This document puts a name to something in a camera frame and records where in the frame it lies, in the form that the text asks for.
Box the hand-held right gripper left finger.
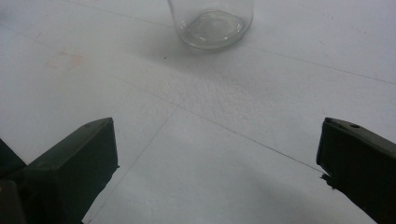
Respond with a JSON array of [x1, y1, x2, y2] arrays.
[[0, 117, 120, 224]]

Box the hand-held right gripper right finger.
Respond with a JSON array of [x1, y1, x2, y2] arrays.
[[316, 117, 396, 224]]

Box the clear glass jar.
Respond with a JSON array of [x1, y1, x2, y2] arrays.
[[167, 0, 255, 51]]

